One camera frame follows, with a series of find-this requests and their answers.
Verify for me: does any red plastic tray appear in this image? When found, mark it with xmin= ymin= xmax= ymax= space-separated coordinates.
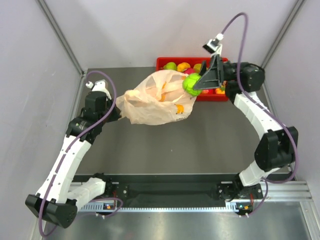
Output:
xmin=155 ymin=57 xmax=228 ymax=102

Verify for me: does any orange persimmon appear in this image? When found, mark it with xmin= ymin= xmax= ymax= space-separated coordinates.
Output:
xmin=215 ymin=86 xmax=225 ymax=95

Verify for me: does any grey slotted cable duct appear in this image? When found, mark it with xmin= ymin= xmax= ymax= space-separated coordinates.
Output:
xmin=79 ymin=201 xmax=241 ymax=213

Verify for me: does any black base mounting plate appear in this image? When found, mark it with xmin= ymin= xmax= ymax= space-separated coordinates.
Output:
xmin=99 ymin=174 xmax=263 ymax=203

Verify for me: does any red strawberry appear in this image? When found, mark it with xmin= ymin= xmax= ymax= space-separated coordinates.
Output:
xmin=184 ymin=68 xmax=196 ymax=75

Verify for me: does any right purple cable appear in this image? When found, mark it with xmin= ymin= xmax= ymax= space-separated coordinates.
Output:
xmin=221 ymin=12 xmax=300 ymax=185

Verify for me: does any translucent banana print plastic bag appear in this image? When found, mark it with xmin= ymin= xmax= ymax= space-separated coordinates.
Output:
xmin=116 ymin=70 xmax=196 ymax=126

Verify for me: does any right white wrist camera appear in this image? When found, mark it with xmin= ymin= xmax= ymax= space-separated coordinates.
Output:
xmin=202 ymin=33 xmax=224 ymax=56

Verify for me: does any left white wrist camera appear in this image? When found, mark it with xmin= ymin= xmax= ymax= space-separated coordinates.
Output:
xmin=85 ymin=79 xmax=112 ymax=100

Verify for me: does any yellow starfruit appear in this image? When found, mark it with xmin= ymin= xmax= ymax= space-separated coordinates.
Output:
xmin=193 ymin=63 xmax=202 ymax=73

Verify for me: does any red apple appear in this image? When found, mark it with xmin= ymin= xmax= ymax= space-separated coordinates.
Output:
xmin=201 ymin=89 xmax=214 ymax=95

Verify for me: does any aluminium frame rail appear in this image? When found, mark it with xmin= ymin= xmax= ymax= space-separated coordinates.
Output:
xmin=259 ymin=181 xmax=313 ymax=201

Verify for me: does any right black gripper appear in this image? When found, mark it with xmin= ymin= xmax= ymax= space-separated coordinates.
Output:
xmin=187 ymin=55 xmax=251 ymax=92

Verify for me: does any orange fruit taken from bag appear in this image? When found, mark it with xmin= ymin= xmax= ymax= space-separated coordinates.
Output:
xmin=176 ymin=62 xmax=191 ymax=73

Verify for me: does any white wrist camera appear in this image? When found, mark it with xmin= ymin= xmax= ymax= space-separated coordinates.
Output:
xmin=85 ymin=79 xmax=112 ymax=100
xmin=202 ymin=33 xmax=224 ymax=56

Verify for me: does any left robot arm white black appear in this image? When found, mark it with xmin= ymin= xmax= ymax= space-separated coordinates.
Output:
xmin=25 ymin=90 xmax=120 ymax=228

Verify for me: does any green pear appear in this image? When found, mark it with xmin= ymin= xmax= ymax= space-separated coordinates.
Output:
xmin=163 ymin=62 xmax=177 ymax=71

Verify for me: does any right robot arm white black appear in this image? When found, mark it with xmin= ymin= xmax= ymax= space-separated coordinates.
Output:
xmin=193 ymin=54 xmax=299 ymax=198

